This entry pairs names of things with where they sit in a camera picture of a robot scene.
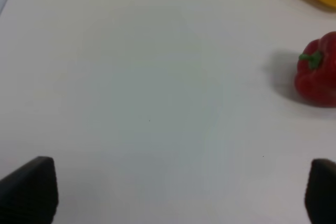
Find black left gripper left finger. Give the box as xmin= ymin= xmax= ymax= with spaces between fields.
xmin=1 ymin=156 xmax=59 ymax=224

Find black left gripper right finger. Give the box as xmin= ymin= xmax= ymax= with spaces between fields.
xmin=304 ymin=158 xmax=335 ymax=224

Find red bell pepper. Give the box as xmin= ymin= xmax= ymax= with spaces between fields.
xmin=294 ymin=31 xmax=335 ymax=108

